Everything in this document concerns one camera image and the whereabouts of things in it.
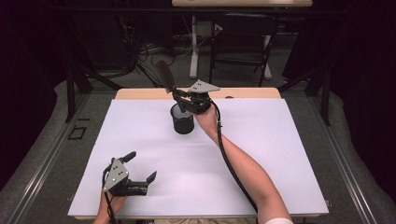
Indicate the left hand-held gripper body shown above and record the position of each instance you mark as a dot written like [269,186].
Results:
[115,175]

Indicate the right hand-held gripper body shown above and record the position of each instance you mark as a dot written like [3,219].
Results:
[200,93]

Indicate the black mesh pen holder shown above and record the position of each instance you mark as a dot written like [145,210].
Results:
[182,123]

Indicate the person's right hand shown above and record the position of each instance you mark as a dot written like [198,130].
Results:
[207,119]

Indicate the person's left hand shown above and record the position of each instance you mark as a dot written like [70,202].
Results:
[110,203]

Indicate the white foam board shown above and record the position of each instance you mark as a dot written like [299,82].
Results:
[174,165]

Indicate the light wooden table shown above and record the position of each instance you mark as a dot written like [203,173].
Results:
[249,92]

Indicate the black folding chair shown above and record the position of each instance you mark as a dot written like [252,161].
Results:
[244,46]

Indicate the beige background desk top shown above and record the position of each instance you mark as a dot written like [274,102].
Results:
[241,2]

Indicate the person's white sleeve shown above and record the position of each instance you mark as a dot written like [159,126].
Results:
[278,221]

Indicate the white desk leg frame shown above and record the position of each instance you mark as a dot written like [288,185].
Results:
[194,59]

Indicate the grey metal floor rail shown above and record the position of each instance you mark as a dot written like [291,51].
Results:
[345,168]
[43,165]

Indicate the black metal frame stand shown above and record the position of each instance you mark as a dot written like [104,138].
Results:
[323,93]
[71,93]

